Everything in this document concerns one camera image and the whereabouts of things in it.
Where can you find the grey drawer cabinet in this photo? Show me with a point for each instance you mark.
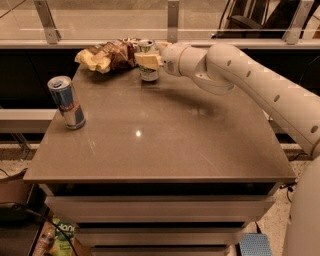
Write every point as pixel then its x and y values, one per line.
pixel 163 168

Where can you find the brown chip bag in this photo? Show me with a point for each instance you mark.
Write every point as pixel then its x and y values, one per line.
pixel 112 55

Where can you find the white green 7up can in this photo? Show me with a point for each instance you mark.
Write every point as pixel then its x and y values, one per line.
pixel 147 75

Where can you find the black chair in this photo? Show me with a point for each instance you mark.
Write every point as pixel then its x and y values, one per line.
pixel 255 19

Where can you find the blue silver Red Bull can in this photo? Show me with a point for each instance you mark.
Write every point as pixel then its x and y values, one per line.
pixel 63 93

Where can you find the brown cardboard box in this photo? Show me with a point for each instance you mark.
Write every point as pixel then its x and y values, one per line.
pixel 13 189

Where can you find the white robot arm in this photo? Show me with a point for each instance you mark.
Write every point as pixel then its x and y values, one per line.
pixel 296 110

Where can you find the blue perforated box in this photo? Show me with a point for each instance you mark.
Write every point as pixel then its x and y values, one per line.
pixel 255 245

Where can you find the glass railing with metal posts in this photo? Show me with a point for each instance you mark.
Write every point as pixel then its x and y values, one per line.
pixel 81 23

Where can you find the green snack bag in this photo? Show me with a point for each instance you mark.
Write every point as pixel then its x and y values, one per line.
pixel 63 243

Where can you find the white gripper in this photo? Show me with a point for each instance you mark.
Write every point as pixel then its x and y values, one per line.
pixel 170 57

